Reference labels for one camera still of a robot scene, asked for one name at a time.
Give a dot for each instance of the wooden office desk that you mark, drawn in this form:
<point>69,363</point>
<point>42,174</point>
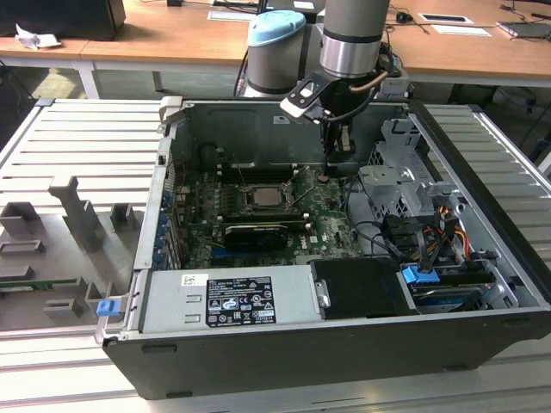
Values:
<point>465,51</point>
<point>150,38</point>

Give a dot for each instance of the green motherboard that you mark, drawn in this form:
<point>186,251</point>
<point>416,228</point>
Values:
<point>331,223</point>

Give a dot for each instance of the black computer mouse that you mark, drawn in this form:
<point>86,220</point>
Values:
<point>404,17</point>

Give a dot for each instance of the grey case latch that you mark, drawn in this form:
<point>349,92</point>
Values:
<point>170,107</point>

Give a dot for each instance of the grey parts rack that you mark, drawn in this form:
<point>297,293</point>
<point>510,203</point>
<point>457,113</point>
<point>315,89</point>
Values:
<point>64,258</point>

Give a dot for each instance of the metal socket locking lever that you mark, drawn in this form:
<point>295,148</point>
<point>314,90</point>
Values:
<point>307,190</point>
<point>240,176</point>

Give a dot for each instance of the grey power supply unit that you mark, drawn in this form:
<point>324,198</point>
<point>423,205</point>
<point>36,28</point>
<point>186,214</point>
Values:
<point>172,310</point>

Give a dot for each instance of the silver metal drive cage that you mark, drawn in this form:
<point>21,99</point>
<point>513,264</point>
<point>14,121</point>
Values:
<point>387,180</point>

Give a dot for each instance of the large black box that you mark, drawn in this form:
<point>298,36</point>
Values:
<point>64,17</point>

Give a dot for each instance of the green RAM stick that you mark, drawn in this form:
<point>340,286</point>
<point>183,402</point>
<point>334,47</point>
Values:
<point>39,284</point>

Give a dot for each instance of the silver CPU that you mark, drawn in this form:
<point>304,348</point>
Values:
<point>267,198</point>

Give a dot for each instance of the blue plastic latch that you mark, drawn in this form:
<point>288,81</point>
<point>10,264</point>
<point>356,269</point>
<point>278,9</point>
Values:
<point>107,309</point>

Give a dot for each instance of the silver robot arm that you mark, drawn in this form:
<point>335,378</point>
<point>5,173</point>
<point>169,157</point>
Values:
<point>353,26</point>

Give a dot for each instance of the small grey wrist camera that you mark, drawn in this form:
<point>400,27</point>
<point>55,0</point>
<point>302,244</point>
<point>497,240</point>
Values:
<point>348,139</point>

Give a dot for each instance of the black plastic drive cover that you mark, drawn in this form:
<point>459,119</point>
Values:
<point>361,288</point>

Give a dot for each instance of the hard disk in blue carrier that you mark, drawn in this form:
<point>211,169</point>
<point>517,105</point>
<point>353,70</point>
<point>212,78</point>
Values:
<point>419,275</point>

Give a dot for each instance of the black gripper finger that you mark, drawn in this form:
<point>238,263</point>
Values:
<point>335,165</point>

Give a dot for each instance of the white paper sheet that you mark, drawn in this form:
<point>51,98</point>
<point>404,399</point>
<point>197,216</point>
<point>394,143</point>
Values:
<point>462,30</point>
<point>228,16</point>

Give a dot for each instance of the black open PC case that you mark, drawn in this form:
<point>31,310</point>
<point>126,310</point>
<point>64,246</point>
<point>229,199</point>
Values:
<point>301,365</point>

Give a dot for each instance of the white case label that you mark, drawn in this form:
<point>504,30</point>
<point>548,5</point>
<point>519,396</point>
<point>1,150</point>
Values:
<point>280,120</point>

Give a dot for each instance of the round coin battery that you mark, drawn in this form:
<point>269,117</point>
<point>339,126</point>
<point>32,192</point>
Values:
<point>322,175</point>

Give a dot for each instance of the black graphics card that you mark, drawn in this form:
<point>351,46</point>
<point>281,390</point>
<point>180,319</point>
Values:
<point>254,236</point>

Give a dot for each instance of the CPU socket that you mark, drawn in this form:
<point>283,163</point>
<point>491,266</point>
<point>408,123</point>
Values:
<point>247,210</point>

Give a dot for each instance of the grey laptop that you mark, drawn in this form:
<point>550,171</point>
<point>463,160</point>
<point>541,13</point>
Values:
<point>525,29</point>

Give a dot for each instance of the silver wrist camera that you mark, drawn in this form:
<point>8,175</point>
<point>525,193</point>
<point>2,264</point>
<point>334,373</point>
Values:
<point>292,107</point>

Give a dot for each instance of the crumpled white paper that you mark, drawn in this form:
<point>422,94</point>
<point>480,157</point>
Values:
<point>36,39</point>

